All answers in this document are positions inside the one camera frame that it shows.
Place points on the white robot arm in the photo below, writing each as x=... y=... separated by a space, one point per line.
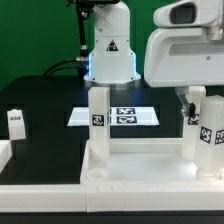
x=112 y=61

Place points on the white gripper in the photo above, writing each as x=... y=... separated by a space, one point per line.
x=179 y=57

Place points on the white front fence bar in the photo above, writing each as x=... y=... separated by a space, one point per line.
x=122 y=197

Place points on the white marker sheet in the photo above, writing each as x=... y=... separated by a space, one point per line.
x=119 y=116

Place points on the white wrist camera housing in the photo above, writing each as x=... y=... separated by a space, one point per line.
x=190 y=13

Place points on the white desk top tray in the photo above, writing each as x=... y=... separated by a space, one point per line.
x=142 y=161

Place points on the black camera pole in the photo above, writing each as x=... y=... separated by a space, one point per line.
x=83 y=10

